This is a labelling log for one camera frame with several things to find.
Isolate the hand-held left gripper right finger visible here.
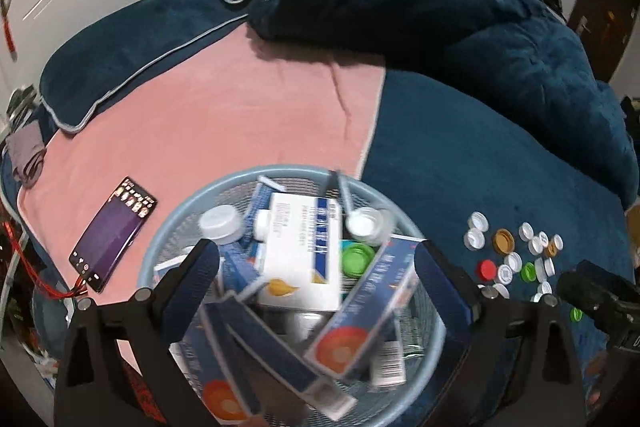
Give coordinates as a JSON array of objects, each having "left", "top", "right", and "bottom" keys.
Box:
[{"left": 412, "top": 239, "right": 586, "bottom": 427}]

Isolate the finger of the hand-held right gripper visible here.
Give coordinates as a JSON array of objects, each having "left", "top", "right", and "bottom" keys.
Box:
[{"left": 556, "top": 259, "right": 626, "bottom": 324}]

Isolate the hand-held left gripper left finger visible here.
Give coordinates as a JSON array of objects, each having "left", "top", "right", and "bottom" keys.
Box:
[{"left": 54, "top": 238, "right": 223, "bottom": 427}]

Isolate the light blue mesh basket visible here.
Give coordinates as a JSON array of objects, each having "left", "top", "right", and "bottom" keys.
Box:
[{"left": 136, "top": 164, "right": 447, "bottom": 427}]

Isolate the white medicine bottle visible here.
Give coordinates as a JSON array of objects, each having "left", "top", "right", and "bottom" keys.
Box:
[{"left": 198, "top": 205, "right": 244, "bottom": 248}]

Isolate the group of white bottle caps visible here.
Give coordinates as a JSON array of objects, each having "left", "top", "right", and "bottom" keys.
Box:
[{"left": 462, "top": 212, "right": 566, "bottom": 304}]

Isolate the blue medicine box orange circle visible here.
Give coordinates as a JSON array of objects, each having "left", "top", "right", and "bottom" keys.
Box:
[
  {"left": 305, "top": 234, "right": 426, "bottom": 379},
  {"left": 170, "top": 339, "right": 263, "bottom": 426}
]

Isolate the small white bottle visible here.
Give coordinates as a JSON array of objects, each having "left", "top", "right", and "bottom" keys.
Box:
[{"left": 252, "top": 211, "right": 273, "bottom": 242}]

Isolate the large gold bottle cap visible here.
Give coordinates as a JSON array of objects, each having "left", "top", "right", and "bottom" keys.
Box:
[{"left": 492, "top": 229, "right": 516, "bottom": 254}]

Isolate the large green bottle cap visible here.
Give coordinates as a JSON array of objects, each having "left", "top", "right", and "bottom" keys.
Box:
[{"left": 340, "top": 242, "right": 377, "bottom": 278}]

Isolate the blue white medicine box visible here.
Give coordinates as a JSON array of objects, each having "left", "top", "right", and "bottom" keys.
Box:
[{"left": 249, "top": 176, "right": 287, "bottom": 228}]

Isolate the white round jar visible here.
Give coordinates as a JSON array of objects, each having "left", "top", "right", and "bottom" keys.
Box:
[{"left": 346, "top": 208, "right": 394, "bottom": 247}]

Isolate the white bottle with barcode label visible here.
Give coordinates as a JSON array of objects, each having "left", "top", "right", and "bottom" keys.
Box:
[{"left": 370, "top": 341, "right": 407, "bottom": 387}]

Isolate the black smartphone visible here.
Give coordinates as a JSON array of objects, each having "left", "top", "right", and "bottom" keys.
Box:
[{"left": 69, "top": 176, "right": 158, "bottom": 294}]

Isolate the white medicine box orange leaf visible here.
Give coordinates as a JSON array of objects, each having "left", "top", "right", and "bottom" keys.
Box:
[{"left": 252, "top": 193, "right": 347, "bottom": 314}]

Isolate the long blue medicine box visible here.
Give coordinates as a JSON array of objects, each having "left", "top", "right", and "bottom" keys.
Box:
[{"left": 200, "top": 292, "right": 357, "bottom": 420}]

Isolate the dark blue bed cover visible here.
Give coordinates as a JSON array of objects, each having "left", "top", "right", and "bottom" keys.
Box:
[{"left": 360, "top": 69, "right": 640, "bottom": 427}]

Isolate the pink bed sheet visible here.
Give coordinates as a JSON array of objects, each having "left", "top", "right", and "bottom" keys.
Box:
[{"left": 17, "top": 24, "right": 388, "bottom": 378}]

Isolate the grey cloth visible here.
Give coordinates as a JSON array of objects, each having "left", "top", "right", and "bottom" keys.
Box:
[{"left": 5, "top": 122, "right": 48, "bottom": 185}]

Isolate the dark blue plush duvet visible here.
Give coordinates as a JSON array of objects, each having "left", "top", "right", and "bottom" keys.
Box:
[{"left": 247, "top": 0, "right": 640, "bottom": 210}]

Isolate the red cable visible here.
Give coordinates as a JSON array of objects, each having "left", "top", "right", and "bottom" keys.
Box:
[{"left": 0, "top": 219, "right": 88, "bottom": 304}]

